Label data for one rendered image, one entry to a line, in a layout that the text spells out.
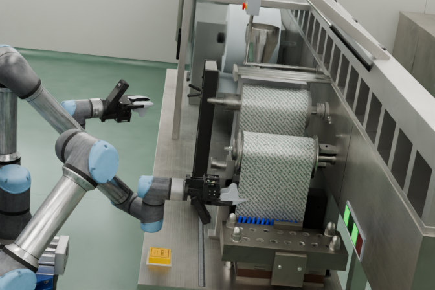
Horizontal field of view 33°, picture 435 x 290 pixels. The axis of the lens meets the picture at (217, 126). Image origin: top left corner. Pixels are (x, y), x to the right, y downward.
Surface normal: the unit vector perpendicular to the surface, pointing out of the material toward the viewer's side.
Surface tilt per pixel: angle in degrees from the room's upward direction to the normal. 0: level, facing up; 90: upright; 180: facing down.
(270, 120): 92
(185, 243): 0
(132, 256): 0
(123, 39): 90
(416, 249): 90
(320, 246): 0
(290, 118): 92
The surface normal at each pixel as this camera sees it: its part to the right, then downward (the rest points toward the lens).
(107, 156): 0.81, 0.19
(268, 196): 0.03, 0.33
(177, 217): 0.11, -0.94
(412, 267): -0.99, -0.10
